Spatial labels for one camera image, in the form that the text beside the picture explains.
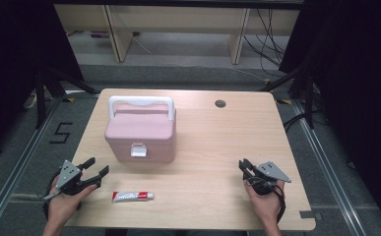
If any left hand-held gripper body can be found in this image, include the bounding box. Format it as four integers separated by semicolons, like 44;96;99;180
42;159;97;201

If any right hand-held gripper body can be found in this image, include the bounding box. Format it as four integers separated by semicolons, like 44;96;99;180
245;160;292;197

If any red and white toothpaste tube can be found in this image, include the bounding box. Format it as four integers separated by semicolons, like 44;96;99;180
111;191;155;204

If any pink storage box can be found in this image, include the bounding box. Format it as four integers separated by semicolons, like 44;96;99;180
104;95;177;164

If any person's left hand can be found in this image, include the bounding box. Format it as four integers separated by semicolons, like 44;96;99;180
45;176;97;227

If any person's right hand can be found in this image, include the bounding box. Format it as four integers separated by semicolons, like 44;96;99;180
243;179;286;227

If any grey tape piece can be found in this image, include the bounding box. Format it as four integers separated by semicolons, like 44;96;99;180
299;210;324;220

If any black metal stand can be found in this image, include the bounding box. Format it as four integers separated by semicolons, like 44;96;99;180
260;65;316;131
34;65;99;130

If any black curtain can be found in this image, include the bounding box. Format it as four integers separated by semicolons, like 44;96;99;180
0;0;85;165
278;0;381;228

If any beige wooden desk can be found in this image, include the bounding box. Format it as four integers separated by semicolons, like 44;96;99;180
53;3;300;65

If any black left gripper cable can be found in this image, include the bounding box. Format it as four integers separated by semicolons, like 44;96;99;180
42;166;83;220

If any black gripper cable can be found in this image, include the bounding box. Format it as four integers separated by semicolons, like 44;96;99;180
243;176;287;224
42;166;83;220

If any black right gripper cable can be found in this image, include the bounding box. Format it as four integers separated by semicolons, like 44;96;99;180
243;176;287;224

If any metal floor rail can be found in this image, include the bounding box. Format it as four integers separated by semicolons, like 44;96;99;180
292;98;367;236
0;97;63;236

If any white floor cable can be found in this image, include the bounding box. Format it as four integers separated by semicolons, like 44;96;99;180
223;66;269;83

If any bundle of black cables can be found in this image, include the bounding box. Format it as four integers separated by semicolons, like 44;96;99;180
243;8;286;79

